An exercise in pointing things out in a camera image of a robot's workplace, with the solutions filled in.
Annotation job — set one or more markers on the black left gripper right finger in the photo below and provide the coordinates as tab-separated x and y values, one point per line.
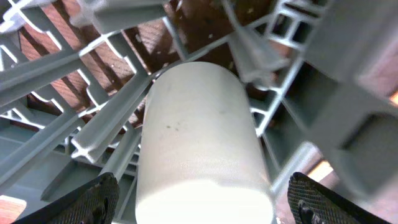
313	203

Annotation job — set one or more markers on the white green cup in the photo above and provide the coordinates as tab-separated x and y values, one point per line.
200	158

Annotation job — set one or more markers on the grey dishwasher rack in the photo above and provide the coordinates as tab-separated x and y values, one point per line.
320	78

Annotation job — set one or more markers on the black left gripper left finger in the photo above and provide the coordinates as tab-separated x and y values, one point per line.
92	203

